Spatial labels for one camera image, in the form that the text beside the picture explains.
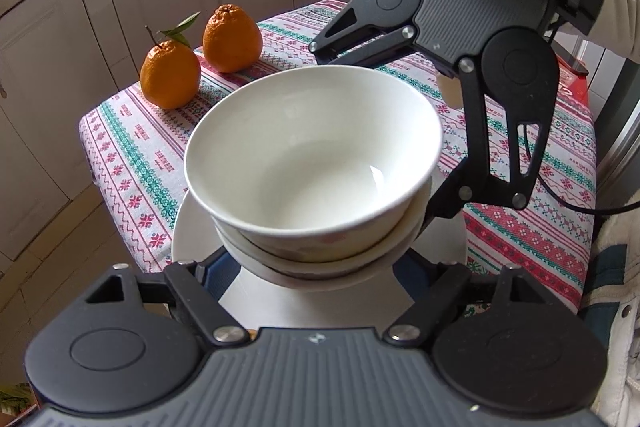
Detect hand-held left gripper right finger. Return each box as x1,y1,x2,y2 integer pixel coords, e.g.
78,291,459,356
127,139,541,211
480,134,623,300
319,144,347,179
384,251,524,349

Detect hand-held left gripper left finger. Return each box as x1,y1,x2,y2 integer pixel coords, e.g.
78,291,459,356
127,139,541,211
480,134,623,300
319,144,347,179
85,247,252,349

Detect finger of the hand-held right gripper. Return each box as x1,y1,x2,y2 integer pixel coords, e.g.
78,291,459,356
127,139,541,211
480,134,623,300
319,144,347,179
422,58,554,231
308,0,420,68

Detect white plate with fruit print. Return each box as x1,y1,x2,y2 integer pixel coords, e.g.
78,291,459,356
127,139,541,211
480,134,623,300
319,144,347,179
171,189,469,329

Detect white bowl with pink flowers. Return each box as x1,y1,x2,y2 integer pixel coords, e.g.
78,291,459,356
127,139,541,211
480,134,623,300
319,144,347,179
222,207,426,292
183,65,444,259
214,179,433,269

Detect orange without leaf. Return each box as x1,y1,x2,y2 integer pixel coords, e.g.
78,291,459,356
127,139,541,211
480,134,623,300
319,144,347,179
202,4,264,74

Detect red gift box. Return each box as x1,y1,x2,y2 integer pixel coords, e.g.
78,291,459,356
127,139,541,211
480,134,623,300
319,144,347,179
554,56,592,110

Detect patterned tablecloth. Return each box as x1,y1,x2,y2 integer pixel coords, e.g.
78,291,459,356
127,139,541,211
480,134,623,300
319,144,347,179
78,0,599,324

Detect orange with green leaf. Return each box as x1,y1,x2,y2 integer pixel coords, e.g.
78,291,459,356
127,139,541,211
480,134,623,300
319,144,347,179
139,11,202,110

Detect person's white jacket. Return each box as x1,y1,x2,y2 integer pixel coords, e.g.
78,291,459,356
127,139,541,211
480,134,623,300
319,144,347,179
579,211,640,427

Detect white kitchen cabinets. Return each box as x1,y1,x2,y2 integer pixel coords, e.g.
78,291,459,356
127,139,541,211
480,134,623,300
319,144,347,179
0,0,419,288

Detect black cable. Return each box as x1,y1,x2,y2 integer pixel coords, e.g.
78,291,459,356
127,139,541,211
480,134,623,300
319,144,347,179
520,122,640,214

